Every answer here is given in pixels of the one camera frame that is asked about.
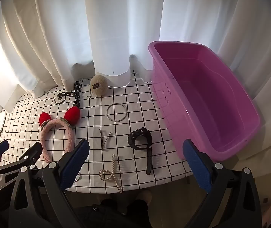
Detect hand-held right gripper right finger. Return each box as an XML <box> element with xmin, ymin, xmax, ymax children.
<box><xmin>182</xmin><ymin>139</ymin><xmax>262</xmax><ymax>228</ymax></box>

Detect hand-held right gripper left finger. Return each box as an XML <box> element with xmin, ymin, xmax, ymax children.
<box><xmin>9</xmin><ymin>139</ymin><xmax>90</xmax><ymax>228</ymax></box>

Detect silver bangle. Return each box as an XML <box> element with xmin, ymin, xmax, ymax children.
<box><xmin>106</xmin><ymin>103</ymin><xmax>127</xmax><ymax>121</ymax></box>

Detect pink plastic basin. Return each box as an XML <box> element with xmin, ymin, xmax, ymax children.
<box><xmin>148</xmin><ymin>41</ymin><xmax>261</xmax><ymax>161</ymax></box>

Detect beige plush round pouch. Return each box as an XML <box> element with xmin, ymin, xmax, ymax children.
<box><xmin>87</xmin><ymin>75</ymin><xmax>110</xmax><ymax>99</ymax></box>

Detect white rounded device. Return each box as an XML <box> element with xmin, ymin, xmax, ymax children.
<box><xmin>0</xmin><ymin>112</ymin><xmax>6</xmax><ymax>133</ymax></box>

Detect pink headband with red ears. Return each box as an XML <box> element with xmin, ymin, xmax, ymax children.
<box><xmin>39</xmin><ymin>107</ymin><xmax>81</xmax><ymax>164</ymax></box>

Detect pearl hair clip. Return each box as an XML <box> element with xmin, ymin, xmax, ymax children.
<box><xmin>99</xmin><ymin>154</ymin><xmax>123</xmax><ymax>193</ymax></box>

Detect black wrist watch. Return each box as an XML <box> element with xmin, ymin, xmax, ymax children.
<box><xmin>128</xmin><ymin>128</ymin><xmax>154</xmax><ymax>175</ymax></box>

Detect person's dark pants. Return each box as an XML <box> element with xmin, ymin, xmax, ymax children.
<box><xmin>74</xmin><ymin>190</ymin><xmax>155</xmax><ymax>228</ymax></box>

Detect white black-grid tablecloth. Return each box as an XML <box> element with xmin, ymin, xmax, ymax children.
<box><xmin>0</xmin><ymin>70</ymin><xmax>190</xmax><ymax>194</ymax></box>

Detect cream curtain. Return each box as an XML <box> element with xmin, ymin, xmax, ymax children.
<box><xmin>0</xmin><ymin>0</ymin><xmax>62</xmax><ymax>105</ymax></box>

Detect white curtain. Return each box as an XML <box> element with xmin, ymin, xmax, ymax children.
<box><xmin>0</xmin><ymin>0</ymin><xmax>271</xmax><ymax>100</ymax></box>

